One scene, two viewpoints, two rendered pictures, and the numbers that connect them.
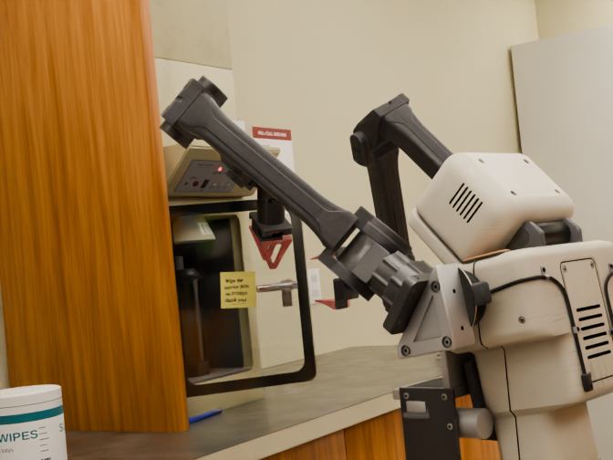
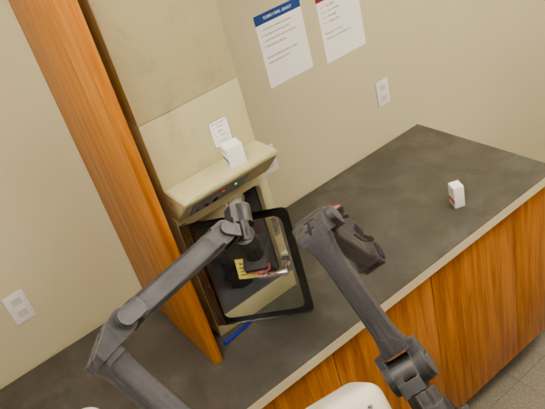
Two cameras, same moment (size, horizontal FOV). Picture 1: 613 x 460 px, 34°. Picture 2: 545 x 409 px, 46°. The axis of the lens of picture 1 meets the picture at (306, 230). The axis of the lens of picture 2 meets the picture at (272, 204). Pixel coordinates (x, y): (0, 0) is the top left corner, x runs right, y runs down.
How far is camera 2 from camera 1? 1.54 m
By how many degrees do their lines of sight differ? 43
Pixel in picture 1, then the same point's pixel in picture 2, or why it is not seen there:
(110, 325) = not seen: hidden behind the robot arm
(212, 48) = (212, 73)
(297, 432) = (281, 385)
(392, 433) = not seen: hidden behind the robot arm
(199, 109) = (105, 372)
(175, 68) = (178, 114)
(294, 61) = not seen: outside the picture
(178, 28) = (173, 79)
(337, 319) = (405, 105)
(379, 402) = (359, 325)
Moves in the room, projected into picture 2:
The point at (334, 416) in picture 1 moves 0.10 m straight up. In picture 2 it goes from (315, 358) to (308, 334)
